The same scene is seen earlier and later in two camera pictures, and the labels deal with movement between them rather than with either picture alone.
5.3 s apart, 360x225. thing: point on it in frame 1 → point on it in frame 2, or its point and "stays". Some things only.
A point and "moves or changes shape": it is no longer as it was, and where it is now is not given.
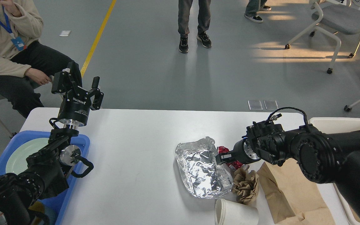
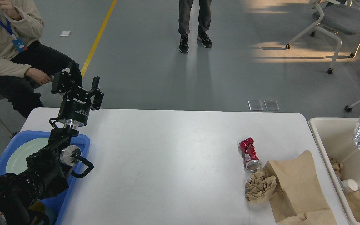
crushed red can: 233,165 moves or changes shape
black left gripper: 75,108 stays
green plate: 17,163 stays
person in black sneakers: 204,16 stays
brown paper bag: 293,198 stays
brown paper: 245,183 → 260,186
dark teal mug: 52,214 → 37,209
